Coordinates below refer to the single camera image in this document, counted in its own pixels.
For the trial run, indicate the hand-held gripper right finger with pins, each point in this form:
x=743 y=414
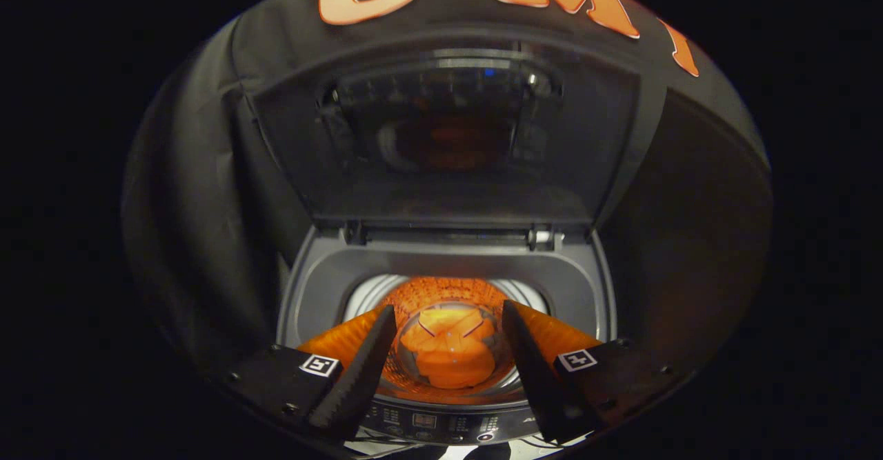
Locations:
x=534 y=370

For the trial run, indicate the grey washing machine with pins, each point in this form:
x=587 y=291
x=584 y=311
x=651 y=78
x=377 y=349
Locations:
x=448 y=260

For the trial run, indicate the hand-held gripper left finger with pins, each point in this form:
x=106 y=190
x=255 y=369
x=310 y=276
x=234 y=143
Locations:
x=365 y=363

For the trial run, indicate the yellow polo shirt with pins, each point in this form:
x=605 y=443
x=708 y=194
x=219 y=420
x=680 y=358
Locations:
x=448 y=356

